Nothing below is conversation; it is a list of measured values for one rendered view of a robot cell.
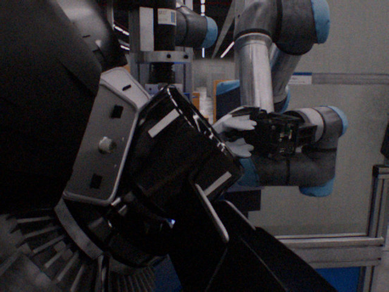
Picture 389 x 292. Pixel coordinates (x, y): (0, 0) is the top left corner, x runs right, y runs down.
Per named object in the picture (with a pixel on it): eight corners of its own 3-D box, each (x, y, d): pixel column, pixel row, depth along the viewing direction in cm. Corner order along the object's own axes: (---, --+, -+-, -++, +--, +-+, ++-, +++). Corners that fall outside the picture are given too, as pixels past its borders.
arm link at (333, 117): (349, 144, 71) (352, 106, 69) (322, 151, 64) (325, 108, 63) (317, 139, 77) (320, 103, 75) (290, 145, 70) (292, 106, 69)
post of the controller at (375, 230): (370, 238, 85) (379, 167, 81) (364, 233, 88) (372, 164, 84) (381, 238, 85) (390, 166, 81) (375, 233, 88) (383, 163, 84)
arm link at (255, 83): (230, -16, 79) (239, 182, 65) (274, -15, 79) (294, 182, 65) (226, 15, 90) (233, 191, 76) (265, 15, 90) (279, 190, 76)
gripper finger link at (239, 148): (227, 151, 48) (267, 140, 54) (202, 141, 53) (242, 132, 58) (226, 170, 49) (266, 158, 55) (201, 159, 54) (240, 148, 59)
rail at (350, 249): (43, 272, 83) (39, 245, 81) (49, 264, 87) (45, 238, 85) (380, 265, 86) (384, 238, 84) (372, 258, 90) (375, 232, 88)
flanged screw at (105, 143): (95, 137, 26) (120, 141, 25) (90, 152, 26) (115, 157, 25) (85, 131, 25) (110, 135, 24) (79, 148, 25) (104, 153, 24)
